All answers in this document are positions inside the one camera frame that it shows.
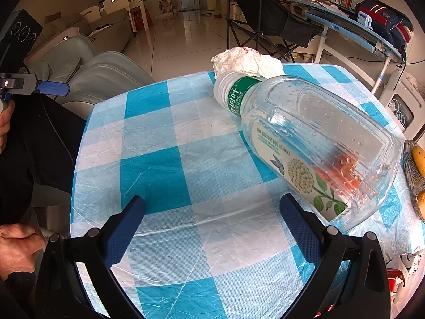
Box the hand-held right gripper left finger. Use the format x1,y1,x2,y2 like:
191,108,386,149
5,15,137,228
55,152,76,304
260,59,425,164
35,195,147,319

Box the dark glass bowl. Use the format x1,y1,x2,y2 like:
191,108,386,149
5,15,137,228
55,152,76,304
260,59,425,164
403,140,425,221

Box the red white snack wrapper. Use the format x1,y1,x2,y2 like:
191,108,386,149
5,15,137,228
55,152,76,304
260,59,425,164
387,247,419,306

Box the black folding camp chair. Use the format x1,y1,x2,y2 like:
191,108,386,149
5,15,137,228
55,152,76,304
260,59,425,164
226,0,324,63

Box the blue white checkered tablecloth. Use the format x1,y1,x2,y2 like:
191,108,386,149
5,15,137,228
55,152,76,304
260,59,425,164
70,63,425,319

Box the blue study desk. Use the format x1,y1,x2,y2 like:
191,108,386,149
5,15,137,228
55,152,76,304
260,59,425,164
292,0,407,95

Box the clear plastic bottle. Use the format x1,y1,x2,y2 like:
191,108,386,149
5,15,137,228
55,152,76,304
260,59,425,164
212,71,404,233

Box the beige sofa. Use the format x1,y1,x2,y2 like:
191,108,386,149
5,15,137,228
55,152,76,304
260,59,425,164
33,8,133,60

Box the yellow mango dark spot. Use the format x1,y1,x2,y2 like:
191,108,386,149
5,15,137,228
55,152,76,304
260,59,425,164
412,147,425,172

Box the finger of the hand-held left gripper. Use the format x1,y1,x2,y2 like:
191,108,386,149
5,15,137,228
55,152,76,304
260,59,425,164
0,72,71,98

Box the white plastic bag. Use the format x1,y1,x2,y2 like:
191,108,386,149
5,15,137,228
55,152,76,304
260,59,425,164
211,47,285,79

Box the dark striped backpack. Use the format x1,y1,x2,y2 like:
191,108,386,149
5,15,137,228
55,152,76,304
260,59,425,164
355,0,414,45

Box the grey leather armchair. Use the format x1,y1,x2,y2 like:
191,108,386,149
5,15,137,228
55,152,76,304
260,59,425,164
25,35,155,120

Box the person's right hand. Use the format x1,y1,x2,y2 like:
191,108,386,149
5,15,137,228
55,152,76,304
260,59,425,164
0,223,47,281

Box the blue pencil sharpener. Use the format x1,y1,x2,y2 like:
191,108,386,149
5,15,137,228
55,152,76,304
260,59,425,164
357,11,374,29

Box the white plastic stool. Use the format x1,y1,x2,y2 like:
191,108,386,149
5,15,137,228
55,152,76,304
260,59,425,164
379,68,422,133

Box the person's left hand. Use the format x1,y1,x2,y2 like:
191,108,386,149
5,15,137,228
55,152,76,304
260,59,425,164
0,100,15,153

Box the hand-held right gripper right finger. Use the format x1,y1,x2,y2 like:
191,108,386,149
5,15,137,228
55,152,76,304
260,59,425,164
279,193,392,319

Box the person's black clothing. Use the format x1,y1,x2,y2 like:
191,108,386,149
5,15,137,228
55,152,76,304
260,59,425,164
0,93,87,226

